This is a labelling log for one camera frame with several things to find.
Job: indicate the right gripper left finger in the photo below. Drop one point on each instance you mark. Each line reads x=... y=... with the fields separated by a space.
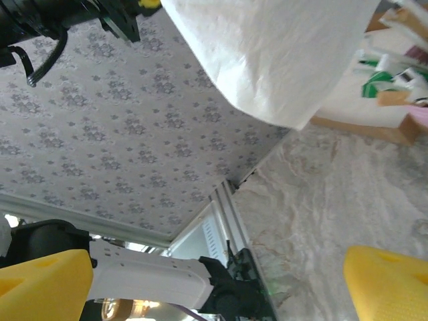
x=40 y=291

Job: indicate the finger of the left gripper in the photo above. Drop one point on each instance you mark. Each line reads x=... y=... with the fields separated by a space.
x=150 y=3
x=120 y=20

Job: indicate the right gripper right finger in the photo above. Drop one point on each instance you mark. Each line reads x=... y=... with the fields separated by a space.
x=391 y=287

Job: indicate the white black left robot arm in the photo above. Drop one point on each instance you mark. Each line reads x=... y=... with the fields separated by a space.
x=150 y=277

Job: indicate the brown cardboard napkin box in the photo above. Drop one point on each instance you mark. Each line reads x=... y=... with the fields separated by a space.
x=368 y=130

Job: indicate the green white straw packet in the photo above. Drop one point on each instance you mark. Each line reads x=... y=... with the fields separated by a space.
x=371 y=88
x=368 y=61

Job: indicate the white wrapped straw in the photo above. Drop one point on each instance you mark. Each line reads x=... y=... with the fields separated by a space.
x=406 y=77

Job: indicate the aluminium frame post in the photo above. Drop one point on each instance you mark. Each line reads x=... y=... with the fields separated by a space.
x=83 y=220

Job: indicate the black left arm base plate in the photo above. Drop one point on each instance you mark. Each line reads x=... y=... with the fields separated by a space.
x=254 y=274

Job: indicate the aluminium mounting rail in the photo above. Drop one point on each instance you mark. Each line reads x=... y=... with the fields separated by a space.
x=230 y=214

